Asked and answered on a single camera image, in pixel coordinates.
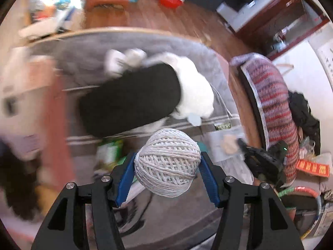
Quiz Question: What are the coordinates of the black cloth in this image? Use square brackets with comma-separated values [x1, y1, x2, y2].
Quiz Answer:
[78, 62, 182, 138]

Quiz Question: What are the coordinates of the dark wooden cabinet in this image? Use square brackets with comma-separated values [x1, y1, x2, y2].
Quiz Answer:
[235, 0, 331, 60]

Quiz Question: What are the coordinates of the white plush toy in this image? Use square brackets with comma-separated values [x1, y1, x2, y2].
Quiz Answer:
[104, 48, 215, 126]

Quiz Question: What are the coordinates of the dark cloth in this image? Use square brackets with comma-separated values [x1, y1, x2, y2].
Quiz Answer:
[0, 141, 43, 222]

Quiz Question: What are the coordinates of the colourful hoop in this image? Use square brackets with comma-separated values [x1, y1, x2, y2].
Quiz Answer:
[277, 186, 324, 240]

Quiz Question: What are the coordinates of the grey striped blanket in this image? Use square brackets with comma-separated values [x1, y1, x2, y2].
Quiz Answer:
[29, 29, 258, 243]

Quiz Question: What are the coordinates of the red striped cushion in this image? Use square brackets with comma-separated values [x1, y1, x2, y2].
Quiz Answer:
[229, 52, 299, 185]

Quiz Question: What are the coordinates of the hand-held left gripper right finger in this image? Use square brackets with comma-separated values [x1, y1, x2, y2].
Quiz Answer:
[200, 151, 305, 250]

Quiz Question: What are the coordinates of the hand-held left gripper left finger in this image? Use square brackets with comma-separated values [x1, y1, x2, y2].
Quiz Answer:
[31, 151, 137, 250]

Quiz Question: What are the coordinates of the orange cardboard box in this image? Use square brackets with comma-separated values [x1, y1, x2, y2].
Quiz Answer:
[0, 47, 78, 185]

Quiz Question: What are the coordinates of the red plastic basin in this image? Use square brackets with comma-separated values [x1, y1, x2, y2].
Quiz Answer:
[159, 0, 184, 8]

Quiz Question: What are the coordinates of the green white packet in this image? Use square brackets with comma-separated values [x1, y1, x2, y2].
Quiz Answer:
[96, 139, 124, 167]

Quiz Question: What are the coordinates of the white twine ball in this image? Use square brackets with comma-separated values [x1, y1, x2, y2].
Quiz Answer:
[134, 128, 202, 198]

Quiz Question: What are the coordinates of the red envelope packet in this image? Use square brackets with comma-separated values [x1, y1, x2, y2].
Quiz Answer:
[296, 159, 330, 178]

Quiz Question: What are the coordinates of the white wooden shelf rack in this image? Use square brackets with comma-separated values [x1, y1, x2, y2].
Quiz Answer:
[18, 0, 86, 39]

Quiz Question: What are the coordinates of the black clothes pile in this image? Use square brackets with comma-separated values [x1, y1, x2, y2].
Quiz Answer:
[288, 91, 320, 146]

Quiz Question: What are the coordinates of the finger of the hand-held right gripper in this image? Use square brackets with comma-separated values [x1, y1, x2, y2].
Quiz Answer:
[237, 138, 258, 159]

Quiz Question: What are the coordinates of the clear bag with pink puff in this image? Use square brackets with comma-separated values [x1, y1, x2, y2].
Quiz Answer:
[208, 129, 247, 162]

